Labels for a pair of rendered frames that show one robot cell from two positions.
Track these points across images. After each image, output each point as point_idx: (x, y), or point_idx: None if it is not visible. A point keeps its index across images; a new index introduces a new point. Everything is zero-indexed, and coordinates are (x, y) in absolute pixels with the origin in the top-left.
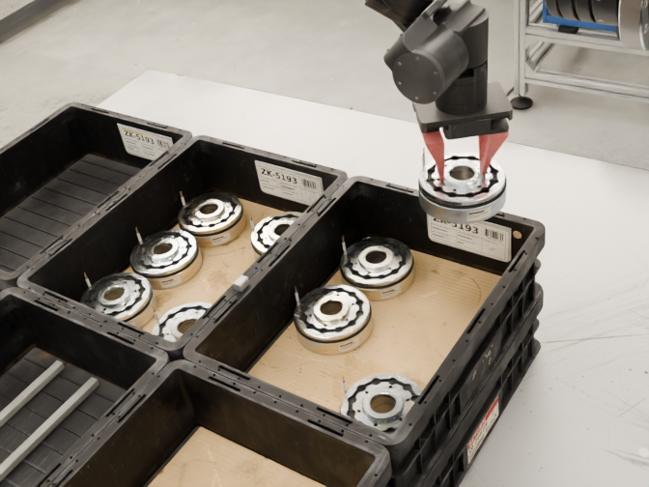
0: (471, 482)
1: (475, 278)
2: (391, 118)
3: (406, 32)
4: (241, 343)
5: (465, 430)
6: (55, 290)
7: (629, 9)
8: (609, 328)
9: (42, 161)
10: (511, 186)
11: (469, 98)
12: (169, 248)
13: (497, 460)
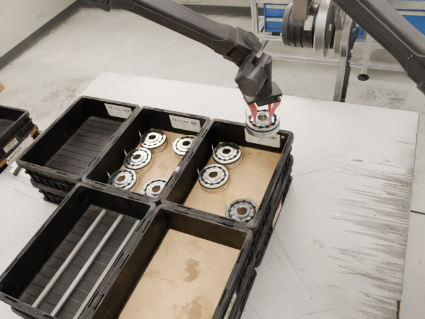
0: (275, 234)
1: (266, 155)
2: (214, 85)
3: (243, 69)
4: (180, 193)
5: (272, 216)
6: (96, 180)
7: (317, 43)
8: (317, 166)
9: (73, 123)
10: None
11: (266, 90)
12: (139, 156)
13: (283, 225)
